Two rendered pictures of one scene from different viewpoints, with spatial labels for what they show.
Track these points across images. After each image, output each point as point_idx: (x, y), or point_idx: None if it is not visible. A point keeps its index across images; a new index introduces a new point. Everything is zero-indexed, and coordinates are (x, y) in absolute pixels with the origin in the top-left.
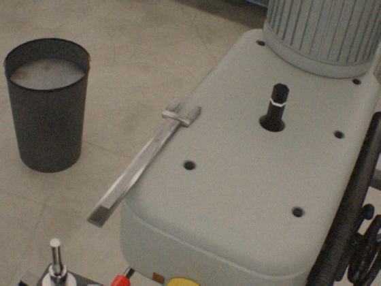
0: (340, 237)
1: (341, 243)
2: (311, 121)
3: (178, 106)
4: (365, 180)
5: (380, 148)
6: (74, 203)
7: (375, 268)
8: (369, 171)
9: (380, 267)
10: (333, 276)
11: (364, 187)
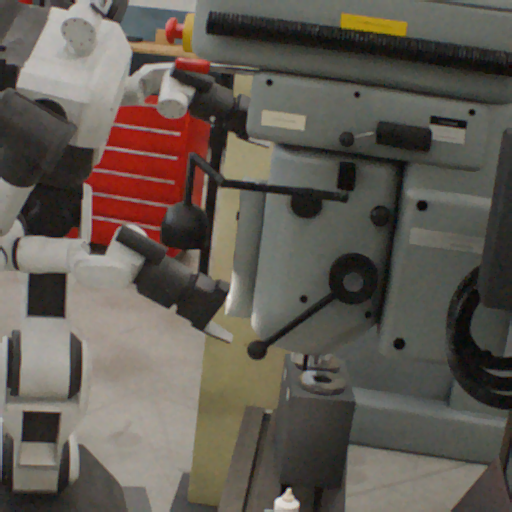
0: (299, 21)
1: (293, 22)
2: None
3: None
4: (400, 37)
5: (473, 54)
6: None
7: (460, 298)
8: (417, 40)
9: (465, 300)
10: (252, 21)
11: (388, 36)
